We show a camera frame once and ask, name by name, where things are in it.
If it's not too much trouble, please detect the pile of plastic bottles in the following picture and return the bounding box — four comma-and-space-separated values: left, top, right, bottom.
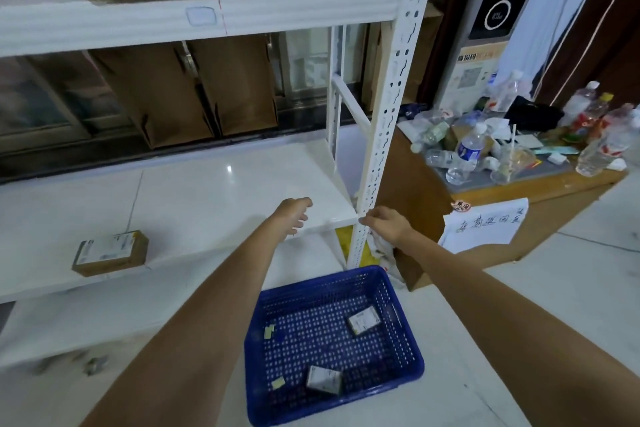
409, 69, 640, 187

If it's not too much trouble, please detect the blue plastic basket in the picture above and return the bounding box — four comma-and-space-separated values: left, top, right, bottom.
243, 265, 425, 427

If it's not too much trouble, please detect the grey sliding window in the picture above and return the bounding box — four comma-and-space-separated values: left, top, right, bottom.
0, 23, 371, 167

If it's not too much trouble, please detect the white standing code sign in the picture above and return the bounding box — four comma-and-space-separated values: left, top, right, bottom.
439, 41, 509, 112

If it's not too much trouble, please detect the brown wooden counter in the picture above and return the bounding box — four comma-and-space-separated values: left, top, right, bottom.
379, 126, 629, 292

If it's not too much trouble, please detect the person's left forearm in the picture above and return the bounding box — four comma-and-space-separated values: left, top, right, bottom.
79, 219, 286, 427

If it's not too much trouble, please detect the yellow plastic bag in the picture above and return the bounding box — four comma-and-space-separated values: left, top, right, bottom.
335, 226, 381, 270

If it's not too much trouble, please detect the clear bag with red print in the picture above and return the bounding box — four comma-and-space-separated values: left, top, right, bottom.
575, 103, 640, 177

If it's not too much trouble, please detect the flattened brown carton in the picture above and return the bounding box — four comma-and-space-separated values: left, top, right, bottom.
187, 36, 279, 137
89, 43, 216, 150

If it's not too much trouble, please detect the black cloth bundle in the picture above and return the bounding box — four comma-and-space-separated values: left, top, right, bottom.
505, 96, 565, 133

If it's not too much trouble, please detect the white metal shelving rack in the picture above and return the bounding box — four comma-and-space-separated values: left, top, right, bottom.
0, 0, 443, 372

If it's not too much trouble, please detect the person's left hand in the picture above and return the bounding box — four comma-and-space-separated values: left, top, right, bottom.
272, 197, 313, 242

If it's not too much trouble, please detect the white handwritten paper sign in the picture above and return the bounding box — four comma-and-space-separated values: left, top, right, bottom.
439, 197, 529, 255

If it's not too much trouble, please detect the white plastic bag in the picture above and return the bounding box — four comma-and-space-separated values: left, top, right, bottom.
369, 234, 406, 285

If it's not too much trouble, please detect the person's right forearm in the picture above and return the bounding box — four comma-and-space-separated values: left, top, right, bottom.
399, 229, 640, 427

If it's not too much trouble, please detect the grey counter mat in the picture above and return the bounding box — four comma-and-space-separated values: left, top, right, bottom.
432, 153, 573, 187

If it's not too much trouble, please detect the person's right hand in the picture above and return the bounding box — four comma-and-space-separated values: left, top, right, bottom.
359, 206, 416, 246

